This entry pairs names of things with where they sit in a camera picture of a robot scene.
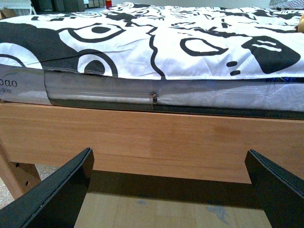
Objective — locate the yellow toy on bed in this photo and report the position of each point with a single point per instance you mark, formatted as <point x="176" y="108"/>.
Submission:
<point x="300" y="27"/>

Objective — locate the black and white patterned bedsheet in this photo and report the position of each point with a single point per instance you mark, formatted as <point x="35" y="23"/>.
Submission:
<point x="139" y="41"/>

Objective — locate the white zippered mattress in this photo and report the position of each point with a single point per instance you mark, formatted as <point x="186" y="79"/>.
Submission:
<point x="258" y="98"/>

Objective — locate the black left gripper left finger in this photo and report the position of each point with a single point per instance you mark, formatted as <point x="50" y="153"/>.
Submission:
<point x="56" y="201"/>

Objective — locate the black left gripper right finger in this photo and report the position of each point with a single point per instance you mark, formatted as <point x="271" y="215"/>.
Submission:
<point x="280" y="193"/>

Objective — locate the wooden bed frame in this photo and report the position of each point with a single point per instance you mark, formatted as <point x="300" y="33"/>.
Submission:
<point x="204" y="147"/>

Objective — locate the red cup in background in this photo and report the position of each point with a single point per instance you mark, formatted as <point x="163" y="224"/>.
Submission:
<point x="108" y="4"/>

